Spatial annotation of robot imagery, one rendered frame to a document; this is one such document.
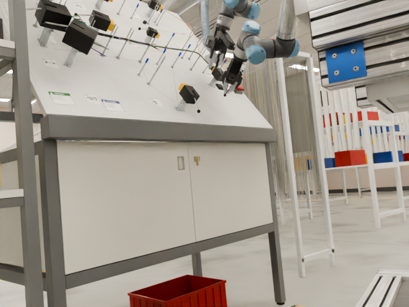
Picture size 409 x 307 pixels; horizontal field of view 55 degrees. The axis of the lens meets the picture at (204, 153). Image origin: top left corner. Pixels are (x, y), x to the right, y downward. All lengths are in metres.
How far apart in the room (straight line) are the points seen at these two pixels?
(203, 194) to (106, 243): 0.48
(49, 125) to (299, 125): 2.03
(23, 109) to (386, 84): 0.95
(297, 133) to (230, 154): 1.20
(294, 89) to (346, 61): 1.92
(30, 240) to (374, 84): 0.98
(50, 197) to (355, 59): 0.90
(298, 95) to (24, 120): 2.12
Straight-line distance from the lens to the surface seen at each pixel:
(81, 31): 1.41
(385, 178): 10.60
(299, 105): 2.92
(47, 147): 1.25
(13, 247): 1.49
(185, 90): 1.56
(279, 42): 1.68
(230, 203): 1.76
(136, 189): 1.40
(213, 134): 1.65
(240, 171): 1.83
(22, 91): 1.19
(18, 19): 1.26
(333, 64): 1.06
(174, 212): 1.51
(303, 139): 2.89
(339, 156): 4.86
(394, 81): 1.12
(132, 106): 1.45
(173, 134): 1.48
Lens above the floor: 0.64
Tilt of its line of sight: 4 degrees up
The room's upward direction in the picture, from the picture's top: 5 degrees counter-clockwise
